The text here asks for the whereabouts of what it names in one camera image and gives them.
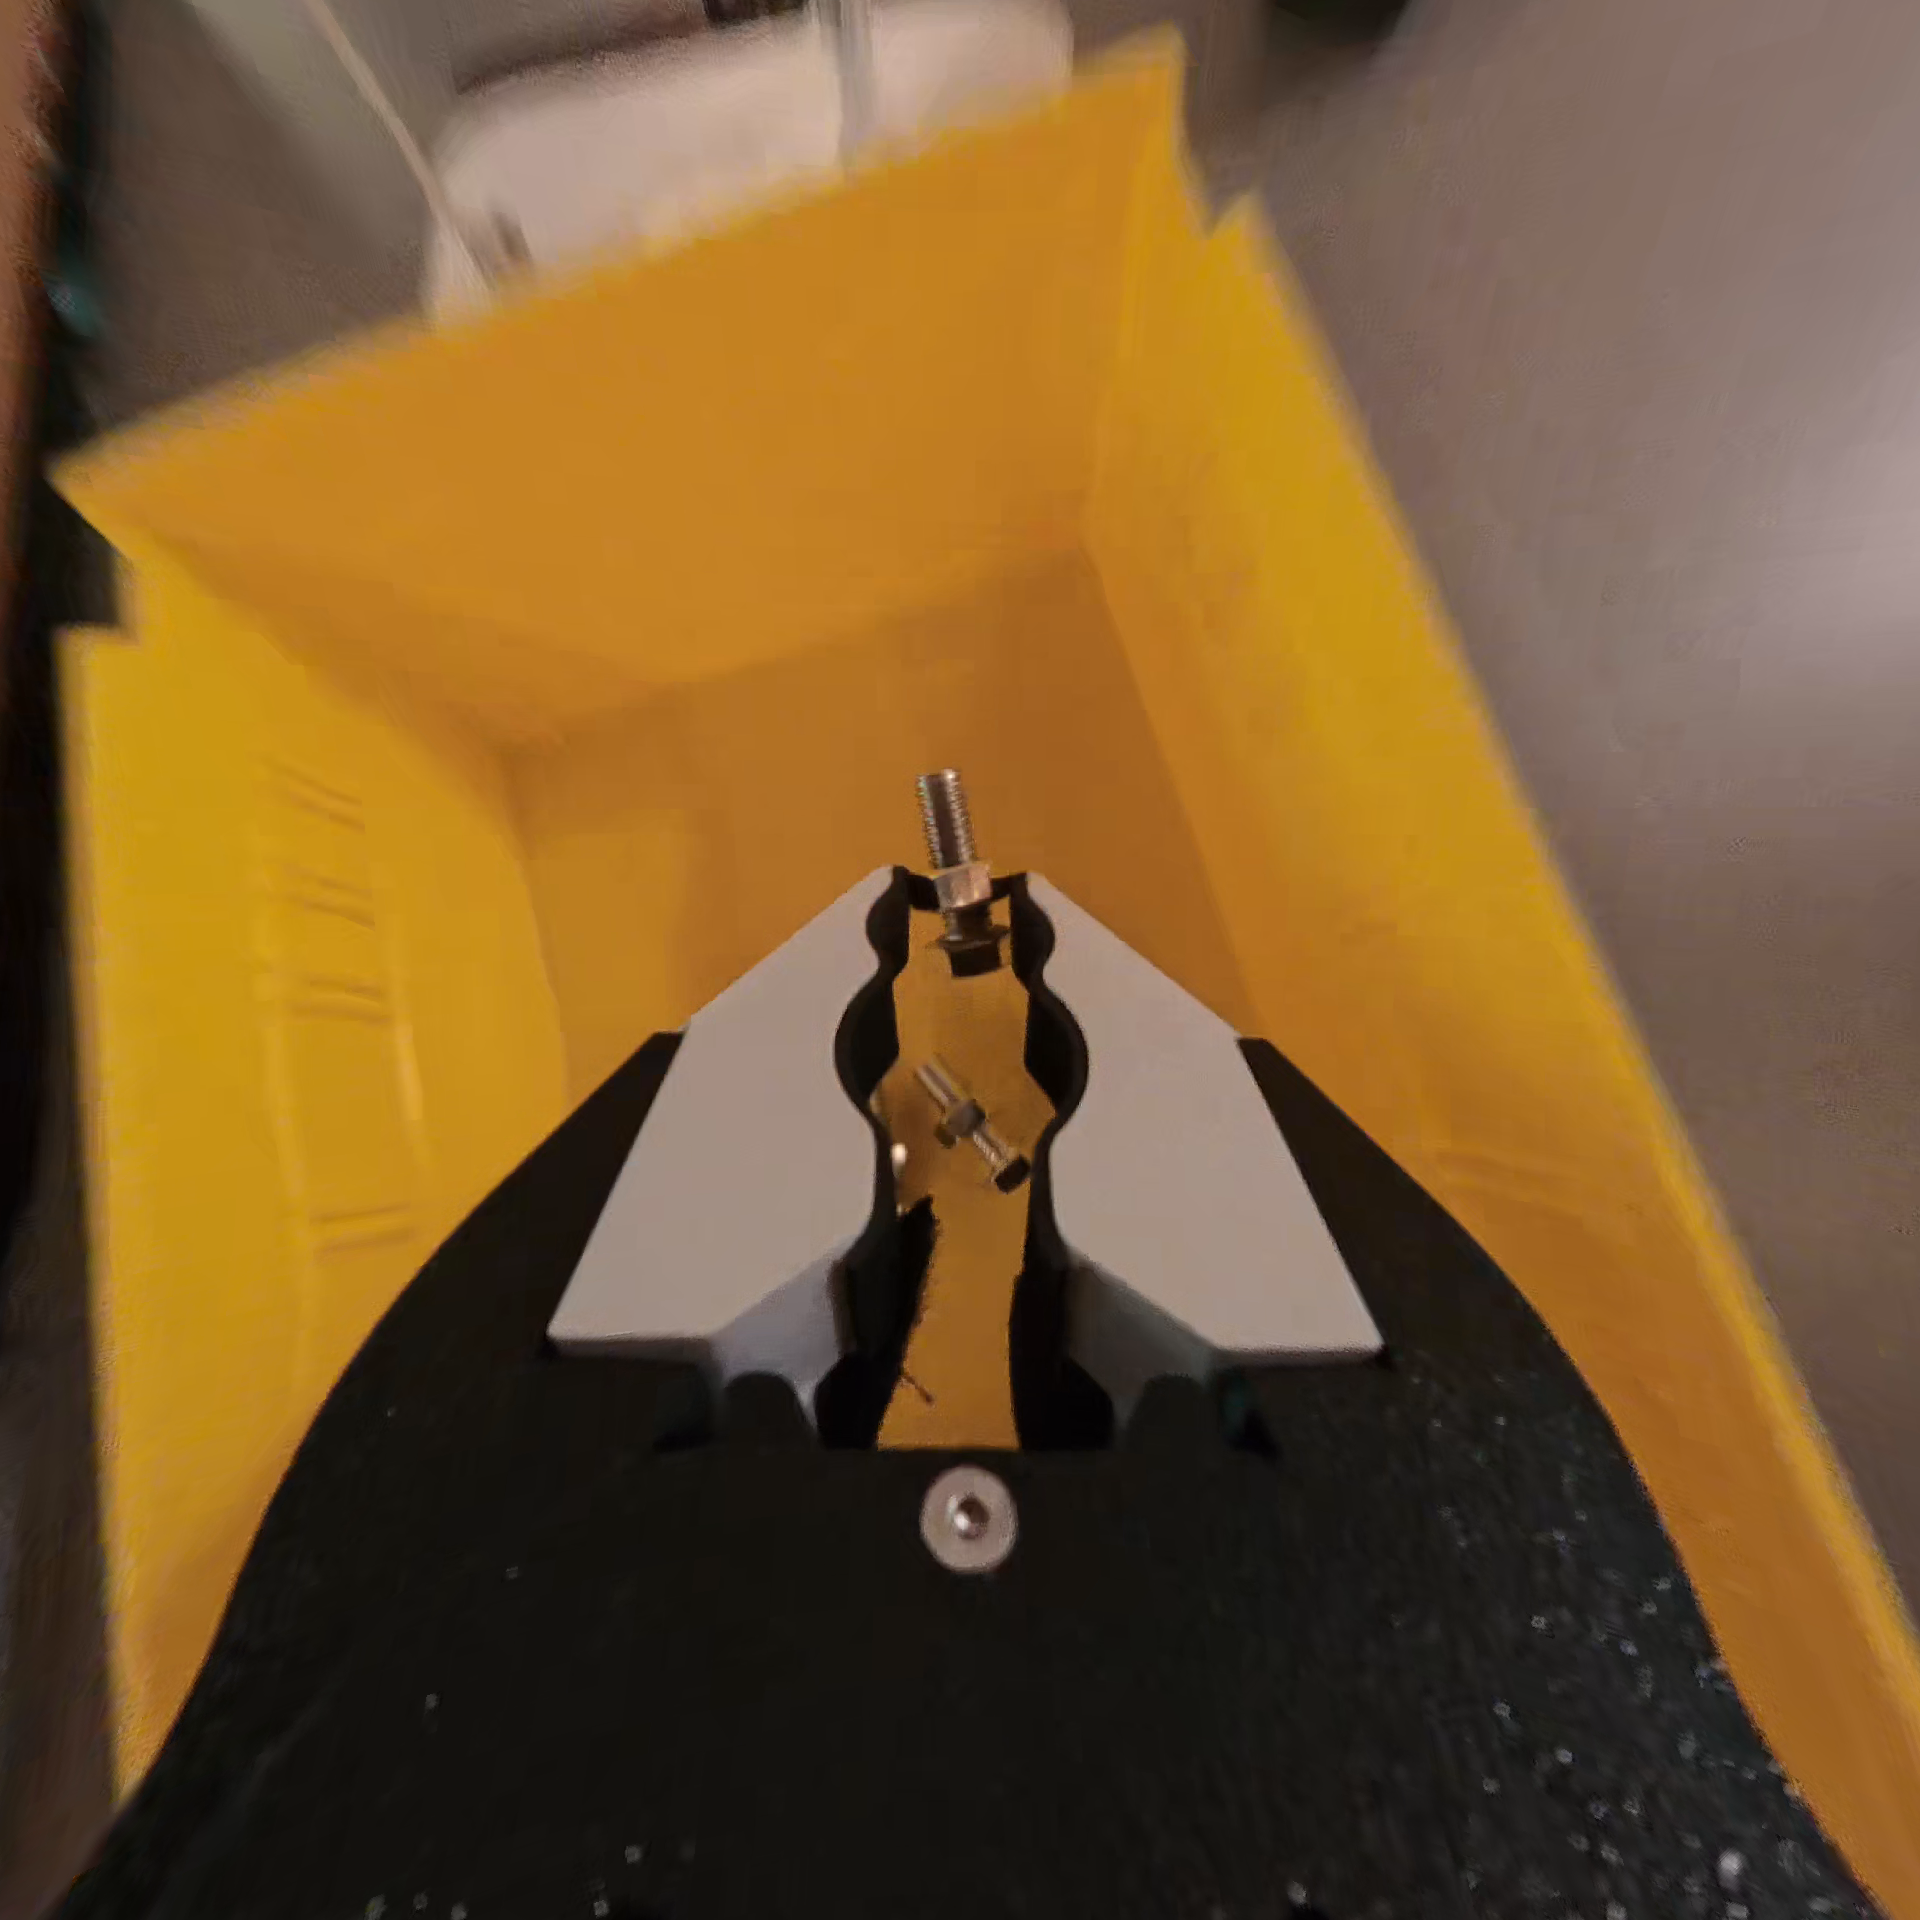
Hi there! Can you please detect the steel hex bolt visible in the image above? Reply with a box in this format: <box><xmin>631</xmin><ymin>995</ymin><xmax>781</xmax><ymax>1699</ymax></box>
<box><xmin>917</xmin><ymin>767</ymin><xmax>1001</xmax><ymax>978</ymax></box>
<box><xmin>911</xmin><ymin>1055</ymin><xmax>1035</xmax><ymax>1195</ymax></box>

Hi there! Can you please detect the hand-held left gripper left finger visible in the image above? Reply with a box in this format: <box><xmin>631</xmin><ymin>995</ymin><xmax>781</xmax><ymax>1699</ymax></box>
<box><xmin>547</xmin><ymin>865</ymin><xmax>943</xmax><ymax>1452</ymax></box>

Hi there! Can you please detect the yellow plastic bin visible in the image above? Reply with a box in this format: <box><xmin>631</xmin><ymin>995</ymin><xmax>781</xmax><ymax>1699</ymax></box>
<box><xmin>53</xmin><ymin>30</ymin><xmax>1920</xmax><ymax>1920</ymax></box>

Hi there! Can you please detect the white stand with clear posts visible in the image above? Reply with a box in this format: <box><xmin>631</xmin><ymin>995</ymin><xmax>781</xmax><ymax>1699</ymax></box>
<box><xmin>424</xmin><ymin>0</ymin><xmax>1077</xmax><ymax>309</ymax></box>

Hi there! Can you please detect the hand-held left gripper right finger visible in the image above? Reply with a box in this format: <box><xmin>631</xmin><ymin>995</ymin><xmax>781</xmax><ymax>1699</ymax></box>
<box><xmin>1005</xmin><ymin>867</ymin><xmax>1383</xmax><ymax>1452</ymax></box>

